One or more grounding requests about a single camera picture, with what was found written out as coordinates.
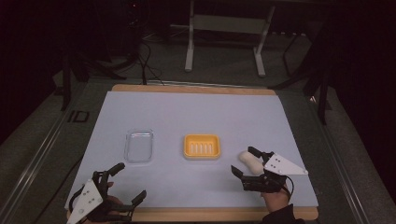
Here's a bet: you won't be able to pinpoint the beige bread roll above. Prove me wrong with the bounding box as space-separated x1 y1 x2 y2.
238 150 265 176

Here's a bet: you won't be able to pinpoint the pale blue table mat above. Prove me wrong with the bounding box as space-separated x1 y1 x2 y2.
64 91 319 210

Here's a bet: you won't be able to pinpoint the clear plastic container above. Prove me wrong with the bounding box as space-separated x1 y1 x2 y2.
123 129 155 164

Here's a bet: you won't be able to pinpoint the black stand legs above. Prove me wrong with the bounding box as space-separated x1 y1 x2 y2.
267 18 332 126
54 40 138 112

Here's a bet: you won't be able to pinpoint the person's dark sleeve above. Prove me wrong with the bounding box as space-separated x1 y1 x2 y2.
260 203 307 224

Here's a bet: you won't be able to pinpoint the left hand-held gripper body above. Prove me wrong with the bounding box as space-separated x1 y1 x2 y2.
66 170 135 224

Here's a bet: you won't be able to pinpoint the yellow soap dish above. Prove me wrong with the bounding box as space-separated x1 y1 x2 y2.
182 133 222 161

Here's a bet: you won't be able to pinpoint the person's left hand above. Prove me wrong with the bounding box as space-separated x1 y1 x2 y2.
81 181 125 224

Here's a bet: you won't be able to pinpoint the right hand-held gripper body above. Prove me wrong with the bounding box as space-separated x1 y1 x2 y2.
241 150 309 193

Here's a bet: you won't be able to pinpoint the white metal stand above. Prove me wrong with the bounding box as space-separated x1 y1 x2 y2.
184 0 276 78

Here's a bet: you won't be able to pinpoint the black cable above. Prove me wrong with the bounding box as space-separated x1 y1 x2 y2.
136 40 165 86

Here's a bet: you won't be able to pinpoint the person's right hand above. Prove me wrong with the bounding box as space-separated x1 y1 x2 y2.
260 184 291 214

